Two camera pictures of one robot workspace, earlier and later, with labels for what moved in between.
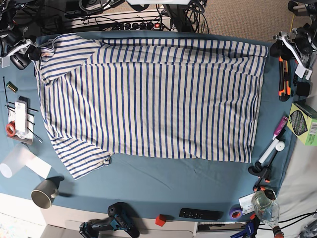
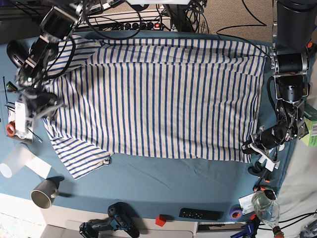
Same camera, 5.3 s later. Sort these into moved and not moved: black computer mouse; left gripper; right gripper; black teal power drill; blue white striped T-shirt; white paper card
Moved: right gripper; left gripper
Not moved: black teal power drill; blue white striped T-shirt; black computer mouse; white paper card
